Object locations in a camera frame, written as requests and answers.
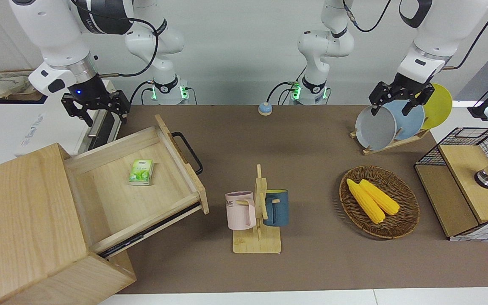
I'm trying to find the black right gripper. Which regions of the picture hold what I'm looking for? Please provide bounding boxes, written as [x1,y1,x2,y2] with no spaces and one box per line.
[61,75,131,128]

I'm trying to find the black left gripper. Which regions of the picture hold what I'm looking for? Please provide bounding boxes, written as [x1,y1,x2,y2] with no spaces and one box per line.
[369,72,435,116]

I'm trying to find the light wooden drawer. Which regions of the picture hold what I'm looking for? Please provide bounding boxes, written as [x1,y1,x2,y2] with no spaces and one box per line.
[64,114,210,259]

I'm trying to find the light blue plate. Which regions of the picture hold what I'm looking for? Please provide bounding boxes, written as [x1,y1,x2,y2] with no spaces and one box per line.
[382,99,426,141]

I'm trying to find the grey plate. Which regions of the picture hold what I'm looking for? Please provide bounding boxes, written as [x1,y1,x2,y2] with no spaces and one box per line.
[355,105,398,152]

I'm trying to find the yellow plate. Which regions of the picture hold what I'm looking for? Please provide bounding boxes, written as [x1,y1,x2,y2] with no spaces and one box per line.
[415,83,454,130]

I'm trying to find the wooden plate rack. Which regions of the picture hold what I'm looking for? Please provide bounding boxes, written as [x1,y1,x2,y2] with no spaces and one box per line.
[349,127,431,156]

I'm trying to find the white toaster oven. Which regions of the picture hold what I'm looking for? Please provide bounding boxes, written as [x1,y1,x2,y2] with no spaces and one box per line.
[13,78,122,157]

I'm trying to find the green tissue pack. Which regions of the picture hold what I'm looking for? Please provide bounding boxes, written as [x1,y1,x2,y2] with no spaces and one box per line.
[128,159,154,186]

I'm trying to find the beige cloth bag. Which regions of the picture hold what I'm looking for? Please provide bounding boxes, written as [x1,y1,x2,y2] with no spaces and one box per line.
[0,69,44,105]

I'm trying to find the brown table mat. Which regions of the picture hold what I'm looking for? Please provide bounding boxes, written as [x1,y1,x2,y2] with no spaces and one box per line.
[115,105,488,295]

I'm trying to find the yellow corn cob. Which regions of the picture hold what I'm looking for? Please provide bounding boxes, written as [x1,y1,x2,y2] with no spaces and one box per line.
[359,179,401,216]
[346,178,386,225]

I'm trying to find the brown wicker basket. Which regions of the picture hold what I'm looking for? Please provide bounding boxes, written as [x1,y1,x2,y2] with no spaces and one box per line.
[339,165,421,240]

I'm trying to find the light wooden cabinet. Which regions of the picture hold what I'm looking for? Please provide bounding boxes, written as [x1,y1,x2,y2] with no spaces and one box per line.
[0,143,137,305]

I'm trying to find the dark blue mug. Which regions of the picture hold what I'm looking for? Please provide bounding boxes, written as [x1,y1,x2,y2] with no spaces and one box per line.
[263,189,290,227]

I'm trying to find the pink mug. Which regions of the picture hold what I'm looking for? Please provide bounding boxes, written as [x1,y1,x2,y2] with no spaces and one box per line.
[225,191,257,231]

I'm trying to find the wooden mug rack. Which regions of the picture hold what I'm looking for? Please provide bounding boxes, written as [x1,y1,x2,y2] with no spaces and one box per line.
[232,164,283,254]

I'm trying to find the silver oven door handle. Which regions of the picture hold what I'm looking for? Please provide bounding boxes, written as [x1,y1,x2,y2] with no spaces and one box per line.
[87,107,103,139]

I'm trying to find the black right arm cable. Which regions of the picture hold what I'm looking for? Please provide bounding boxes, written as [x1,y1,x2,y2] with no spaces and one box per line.
[71,0,161,78]

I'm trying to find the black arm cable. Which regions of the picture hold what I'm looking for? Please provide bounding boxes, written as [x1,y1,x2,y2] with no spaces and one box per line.
[342,0,488,71]
[71,0,161,78]

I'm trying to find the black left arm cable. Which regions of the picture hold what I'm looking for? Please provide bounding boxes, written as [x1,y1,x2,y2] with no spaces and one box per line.
[342,0,488,71]

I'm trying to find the black wire wooden shelf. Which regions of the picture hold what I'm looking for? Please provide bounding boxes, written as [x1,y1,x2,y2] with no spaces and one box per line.
[414,127,488,242]

